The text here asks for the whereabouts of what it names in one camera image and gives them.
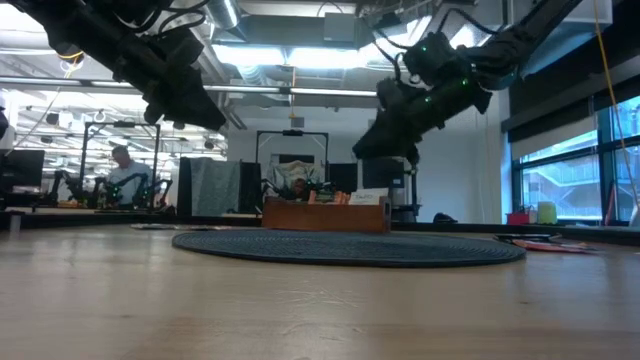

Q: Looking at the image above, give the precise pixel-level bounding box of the silver ceiling duct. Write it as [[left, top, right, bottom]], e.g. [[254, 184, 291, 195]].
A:
[[204, 0, 242, 31]]

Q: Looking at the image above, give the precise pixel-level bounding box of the wooden tea organizer box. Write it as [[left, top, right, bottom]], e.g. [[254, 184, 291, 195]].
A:
[[260, 195, 393, 234]]

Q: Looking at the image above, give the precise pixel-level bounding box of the beige cloth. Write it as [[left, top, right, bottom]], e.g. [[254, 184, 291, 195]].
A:
[[272, 159, 324, 191]]

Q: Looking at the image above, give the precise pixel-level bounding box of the white orange Tazo packet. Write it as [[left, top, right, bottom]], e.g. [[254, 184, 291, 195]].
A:
[[348, 187, 390, 206]]

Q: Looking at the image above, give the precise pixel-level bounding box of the dark purple tea packet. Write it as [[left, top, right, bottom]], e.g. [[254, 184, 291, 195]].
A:
[[493, 232, 562, 244]]

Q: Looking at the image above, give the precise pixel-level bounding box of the grey cloth cover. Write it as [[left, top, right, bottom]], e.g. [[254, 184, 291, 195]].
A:
[[189, 157, 242, 217]]

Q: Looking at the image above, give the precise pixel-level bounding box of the round dark woven placemat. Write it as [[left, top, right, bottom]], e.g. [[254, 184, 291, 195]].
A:
[[171, 228, 528, 269]]

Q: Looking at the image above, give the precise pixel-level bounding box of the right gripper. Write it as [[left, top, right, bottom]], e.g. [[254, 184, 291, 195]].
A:
[[352, 31, 495, 166]]

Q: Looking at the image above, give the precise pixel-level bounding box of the grey ceiling box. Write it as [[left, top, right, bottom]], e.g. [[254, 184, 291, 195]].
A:
[[322, 12, 359, 44]]

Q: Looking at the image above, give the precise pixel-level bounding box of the black equipment stand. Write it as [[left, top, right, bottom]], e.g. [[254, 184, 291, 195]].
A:
[[360, 157, 420, 221]]

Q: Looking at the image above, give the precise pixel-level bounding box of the black monitor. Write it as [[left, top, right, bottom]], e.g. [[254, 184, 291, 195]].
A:
[[0, 148, 46, 209]]

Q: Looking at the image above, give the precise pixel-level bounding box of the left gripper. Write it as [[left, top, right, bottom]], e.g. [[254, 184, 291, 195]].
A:
[[112, 24, 230, 133]]

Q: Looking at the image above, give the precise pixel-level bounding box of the yellow-green container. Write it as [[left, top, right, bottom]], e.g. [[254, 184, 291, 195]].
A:
[[537, 201, 559, 226]]

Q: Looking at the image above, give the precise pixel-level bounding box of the linear ceiling light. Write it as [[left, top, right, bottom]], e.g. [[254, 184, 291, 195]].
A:
[[0, 74, 379, 99]]

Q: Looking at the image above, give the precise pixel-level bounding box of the yellow hanging cable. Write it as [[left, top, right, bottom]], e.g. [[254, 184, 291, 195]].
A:
[[592, 0, 640, 211]]

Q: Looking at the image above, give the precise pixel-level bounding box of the black gantry frame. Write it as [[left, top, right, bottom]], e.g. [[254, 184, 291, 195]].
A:
[[255, 129, 330, 201], [79, 121, 162, 211]]

